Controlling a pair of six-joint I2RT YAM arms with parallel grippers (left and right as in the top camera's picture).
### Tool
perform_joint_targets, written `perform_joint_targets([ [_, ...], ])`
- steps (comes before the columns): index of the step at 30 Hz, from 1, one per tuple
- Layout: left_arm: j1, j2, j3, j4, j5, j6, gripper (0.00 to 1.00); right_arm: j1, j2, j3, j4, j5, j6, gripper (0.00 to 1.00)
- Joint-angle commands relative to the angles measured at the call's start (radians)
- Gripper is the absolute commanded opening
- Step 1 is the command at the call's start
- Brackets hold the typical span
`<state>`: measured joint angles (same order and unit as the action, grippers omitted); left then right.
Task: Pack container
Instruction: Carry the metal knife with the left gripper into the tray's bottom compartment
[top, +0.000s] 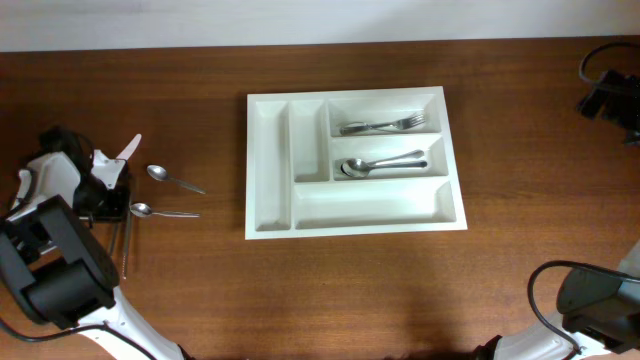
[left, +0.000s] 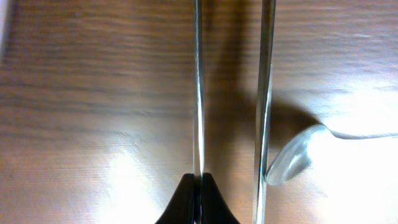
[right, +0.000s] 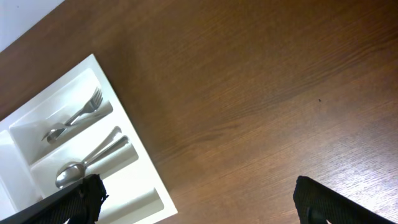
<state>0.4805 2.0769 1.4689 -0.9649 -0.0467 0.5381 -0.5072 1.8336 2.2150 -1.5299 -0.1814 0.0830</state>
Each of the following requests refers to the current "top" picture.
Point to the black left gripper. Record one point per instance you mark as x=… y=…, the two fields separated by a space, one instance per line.
x=119 y=211

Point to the small steel teaspoon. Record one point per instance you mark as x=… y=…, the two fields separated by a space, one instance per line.
x=159 y=173
x=143 y=210

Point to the steel fork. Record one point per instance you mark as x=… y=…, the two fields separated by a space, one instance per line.
x=358 y=127
x=407 y=123

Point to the steel tablespoon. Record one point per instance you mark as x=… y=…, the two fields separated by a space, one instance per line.
x=411 y=156
x=357 y=168

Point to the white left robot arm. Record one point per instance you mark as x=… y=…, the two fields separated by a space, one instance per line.
x=56 y=271

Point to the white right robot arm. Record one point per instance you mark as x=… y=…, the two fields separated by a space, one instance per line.
x=597 y=309

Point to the white cutlery tray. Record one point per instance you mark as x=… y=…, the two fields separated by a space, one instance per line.
x=295 y=189

